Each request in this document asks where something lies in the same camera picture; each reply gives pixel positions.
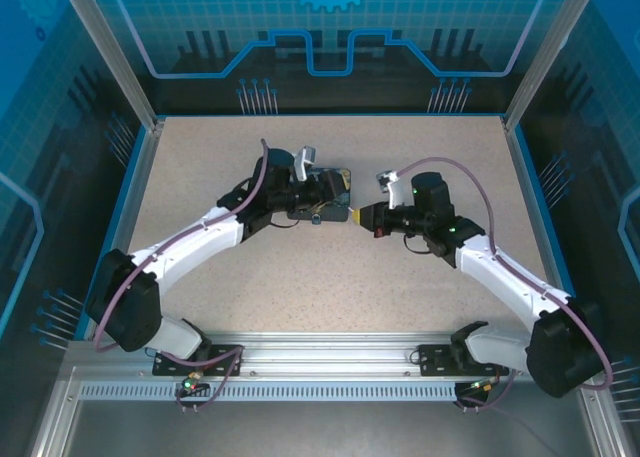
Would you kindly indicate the left aluminium frame post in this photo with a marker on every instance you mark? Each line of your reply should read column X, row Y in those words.
column 115, row 62

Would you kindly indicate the left aluminium side rail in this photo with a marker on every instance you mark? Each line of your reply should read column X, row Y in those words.
column 131, row 217

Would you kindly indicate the aluminium frame post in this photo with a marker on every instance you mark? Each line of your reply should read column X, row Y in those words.
column 545, row 52
column 115, row 62

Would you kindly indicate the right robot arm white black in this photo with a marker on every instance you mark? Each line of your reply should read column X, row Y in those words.
column 505, row 277

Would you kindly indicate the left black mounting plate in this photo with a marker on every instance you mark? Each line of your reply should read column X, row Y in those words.
column 225, row 359

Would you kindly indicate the left connector with green light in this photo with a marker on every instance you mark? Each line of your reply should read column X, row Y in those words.
column 192, row 383

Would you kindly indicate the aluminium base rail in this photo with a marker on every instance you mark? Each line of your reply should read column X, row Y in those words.
column 325, row 357

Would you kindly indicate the right aluminium frame post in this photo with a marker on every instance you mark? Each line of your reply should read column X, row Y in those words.
column 545, row 52

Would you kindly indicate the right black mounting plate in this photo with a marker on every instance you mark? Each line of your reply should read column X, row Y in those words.
column 435, row 359

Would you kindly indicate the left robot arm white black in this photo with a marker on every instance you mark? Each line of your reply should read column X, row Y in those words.
column 200, row 232

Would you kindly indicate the right connector with orange plug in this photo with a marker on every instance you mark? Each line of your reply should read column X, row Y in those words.
column 485, row 386

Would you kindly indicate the right aluminium side rail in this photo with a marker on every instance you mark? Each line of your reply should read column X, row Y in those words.
column 534, row 212

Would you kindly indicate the dark tin box painted lid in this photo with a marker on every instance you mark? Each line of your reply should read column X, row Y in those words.
column 332, row 217

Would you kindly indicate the aluminium side rail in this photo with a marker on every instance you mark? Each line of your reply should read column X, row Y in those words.
column 131, row 217
column 534, row 212

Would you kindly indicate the black mounting plate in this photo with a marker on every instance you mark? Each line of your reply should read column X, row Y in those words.
column 225, row 359
column 435, row 359

